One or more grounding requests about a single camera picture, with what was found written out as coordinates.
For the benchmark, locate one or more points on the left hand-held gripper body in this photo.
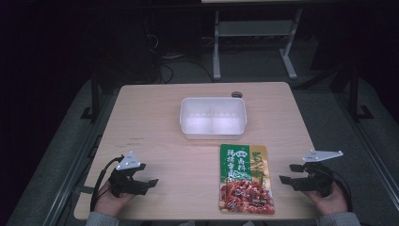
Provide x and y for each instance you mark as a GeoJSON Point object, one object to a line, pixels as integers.
{"type": "Point", "coordinates": [128, 162]}

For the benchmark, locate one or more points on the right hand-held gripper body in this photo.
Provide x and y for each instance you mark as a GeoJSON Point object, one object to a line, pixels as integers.
{"type": "Point", "coordinates": [316, 180]}

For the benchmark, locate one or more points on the green and red sauce packet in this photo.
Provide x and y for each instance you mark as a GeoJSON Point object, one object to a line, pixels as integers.
{"type": "Point", "coordinates": [246, 180]}

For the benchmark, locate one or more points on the white divided plastic container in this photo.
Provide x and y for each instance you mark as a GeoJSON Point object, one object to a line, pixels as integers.
{"type": "Point", "coordinates": [213, 117]}

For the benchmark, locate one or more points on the person's right hand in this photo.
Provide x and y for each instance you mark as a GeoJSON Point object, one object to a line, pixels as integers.
{"type": "Point", "coordinates": [329, 202]}

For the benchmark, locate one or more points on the person's left hand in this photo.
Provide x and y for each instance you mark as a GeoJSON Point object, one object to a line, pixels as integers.
{"type": "Point", "coordinates": [109, 202]}

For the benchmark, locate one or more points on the grey round table grommet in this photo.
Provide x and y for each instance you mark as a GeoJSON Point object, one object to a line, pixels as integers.
{"type": "Point", "coordinates": [236, 94]}

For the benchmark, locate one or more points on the white metal stand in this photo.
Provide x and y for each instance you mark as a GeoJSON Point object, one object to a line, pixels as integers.
{"type": "Point", "coordinates": [216, 47]}

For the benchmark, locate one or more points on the aluminium frame rail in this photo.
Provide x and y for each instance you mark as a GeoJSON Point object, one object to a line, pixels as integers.
{"type": "Point", "coordinates": [373, 160]}
{"type": "Point", "coordinates": [67, 185]}

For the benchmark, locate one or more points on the black metal frame post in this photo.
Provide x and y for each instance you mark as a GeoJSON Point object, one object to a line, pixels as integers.
{"type": "Point", "coordinates": [95, 97]}
{"type": "Point", "coordinates": [354, 94]}

